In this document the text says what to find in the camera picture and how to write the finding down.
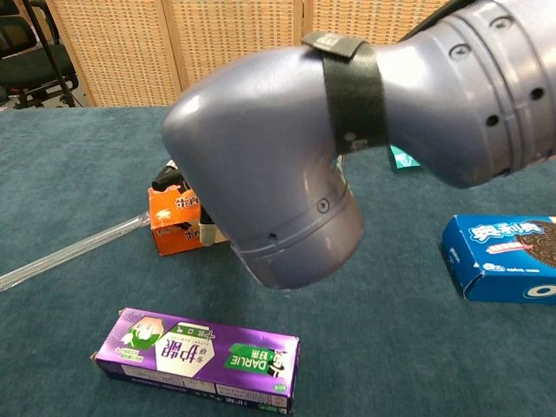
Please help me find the black office chair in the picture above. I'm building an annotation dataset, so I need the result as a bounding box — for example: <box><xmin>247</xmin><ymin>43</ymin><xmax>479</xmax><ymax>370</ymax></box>
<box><xmin>0</xmin><ymin>0</ymin><xmax>79</xmax><ymax>109</ymax></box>

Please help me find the orange biscuit box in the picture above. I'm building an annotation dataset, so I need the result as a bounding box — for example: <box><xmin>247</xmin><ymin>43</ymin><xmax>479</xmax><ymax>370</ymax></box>
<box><xmin>146</xmin><ymin>184</ymin><xmax>229</xmax><ymax>257</ymax></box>

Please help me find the blue felt table cover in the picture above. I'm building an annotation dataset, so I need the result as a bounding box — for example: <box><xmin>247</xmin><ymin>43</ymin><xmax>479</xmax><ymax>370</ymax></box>
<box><xmin>0</xmin><ymin>103</ymin><xmax>556</xmax><ymax>417</ymax></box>

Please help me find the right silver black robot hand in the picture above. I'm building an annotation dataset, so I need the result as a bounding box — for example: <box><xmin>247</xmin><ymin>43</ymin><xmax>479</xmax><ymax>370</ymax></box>
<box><xmin>149</xmin><ymin>159</ymin><xmax>227</xmax><ymax>247</ymax></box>

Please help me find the black strap on arm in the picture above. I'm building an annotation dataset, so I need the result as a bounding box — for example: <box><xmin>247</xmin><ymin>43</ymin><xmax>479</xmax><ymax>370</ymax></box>
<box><xmin>301</xmin><ymin>30</ymin><xmax>391</xmax><ymax>156</ymax></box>

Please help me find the teal plastic snack bag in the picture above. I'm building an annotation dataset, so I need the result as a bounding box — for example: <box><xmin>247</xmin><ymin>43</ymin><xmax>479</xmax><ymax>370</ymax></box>
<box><xmin>388</xmin><ymin>145</ymin><xmax>420</xmax><ymax>171</ymax></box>

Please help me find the blue Oreo cookie box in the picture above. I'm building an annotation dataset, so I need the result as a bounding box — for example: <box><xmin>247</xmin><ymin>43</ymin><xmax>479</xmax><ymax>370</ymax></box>
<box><xmin>441</xmin><ymin>214</ymin><xmax>556</xmax><ymax>304</ymax></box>

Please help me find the woven wooden folding screen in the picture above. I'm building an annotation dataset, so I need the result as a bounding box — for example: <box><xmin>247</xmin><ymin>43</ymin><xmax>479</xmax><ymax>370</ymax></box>
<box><xmin>45</xmin><ymin>0</ymin><xmax>448</xmax><ymax>108</ymax></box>

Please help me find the clear wrapped drinking straw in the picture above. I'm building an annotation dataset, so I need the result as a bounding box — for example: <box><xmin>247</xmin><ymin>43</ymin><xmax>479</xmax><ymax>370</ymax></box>
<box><xmin>0</xmin><ymin>212</ymin><xmax>151</xmax><ymax>292</ymax></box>

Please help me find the purple toothpaste box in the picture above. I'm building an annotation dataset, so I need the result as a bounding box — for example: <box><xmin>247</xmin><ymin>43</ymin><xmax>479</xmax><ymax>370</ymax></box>
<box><xmin>89</xmin><ymin>307</ymin><xmax>301</xmax><ymax>414</ymax></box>

